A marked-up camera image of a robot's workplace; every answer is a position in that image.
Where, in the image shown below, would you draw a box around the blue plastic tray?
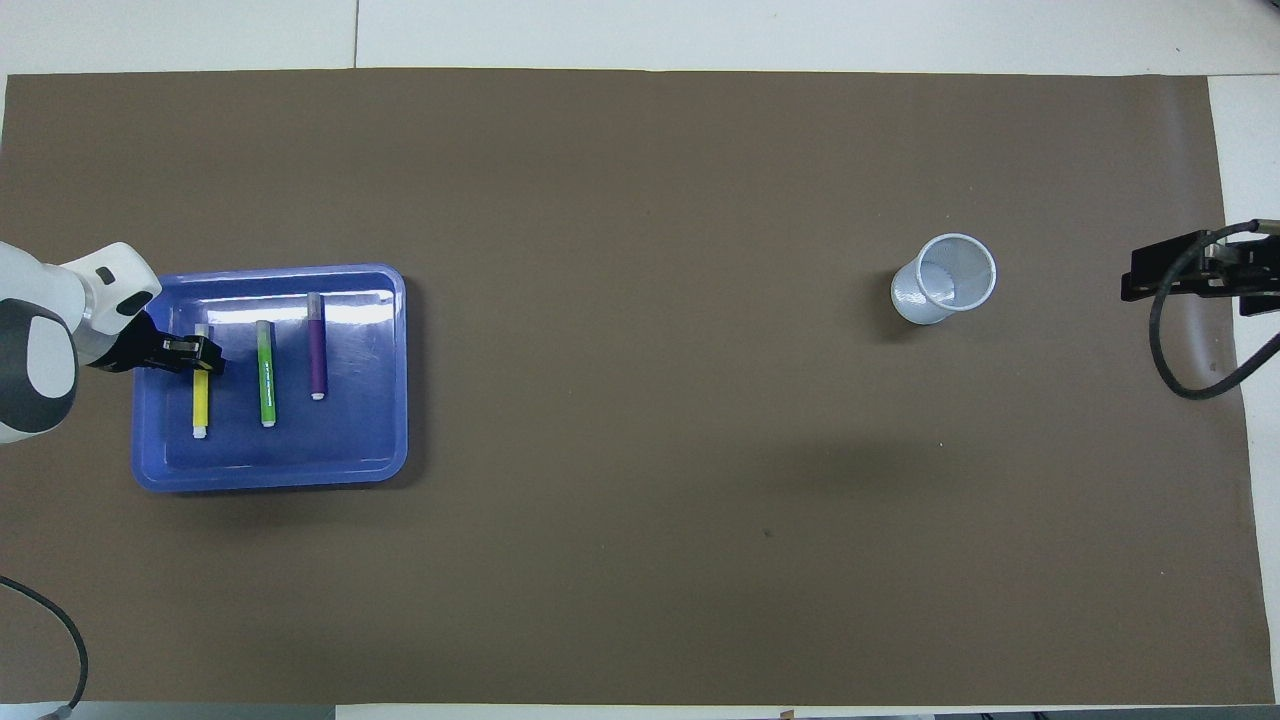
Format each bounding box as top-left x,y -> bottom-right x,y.
131,263 -> 409,494

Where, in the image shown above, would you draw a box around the translucent plastic cup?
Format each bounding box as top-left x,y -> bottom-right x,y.
890,233 -> 998,326

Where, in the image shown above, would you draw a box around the purple marker pen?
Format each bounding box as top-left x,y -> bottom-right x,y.
306,291 -> 328,402

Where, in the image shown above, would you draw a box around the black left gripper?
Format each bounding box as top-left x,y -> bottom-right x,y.
85,310 -> 228,378

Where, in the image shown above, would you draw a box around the yellow marker pen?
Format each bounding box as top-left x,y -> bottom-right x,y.
192,322 -> 212,440

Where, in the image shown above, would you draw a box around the green marker pen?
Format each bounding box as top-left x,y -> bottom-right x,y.
257,320 -> 278,429

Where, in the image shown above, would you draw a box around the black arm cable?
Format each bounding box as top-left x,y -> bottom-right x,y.
1149,219 -> 1280,401
0,575 -> 91,715

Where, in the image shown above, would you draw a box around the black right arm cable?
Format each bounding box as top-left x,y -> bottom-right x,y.
1149,219 -> 1280,401

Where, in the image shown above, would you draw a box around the brown table mat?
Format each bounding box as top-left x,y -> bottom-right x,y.
0,68 -> 1276,707

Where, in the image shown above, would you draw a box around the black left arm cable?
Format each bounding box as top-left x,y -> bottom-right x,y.
0,575 -> 91,715

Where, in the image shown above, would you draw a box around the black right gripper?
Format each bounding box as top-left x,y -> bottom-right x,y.
1120,225 -> 1280,317

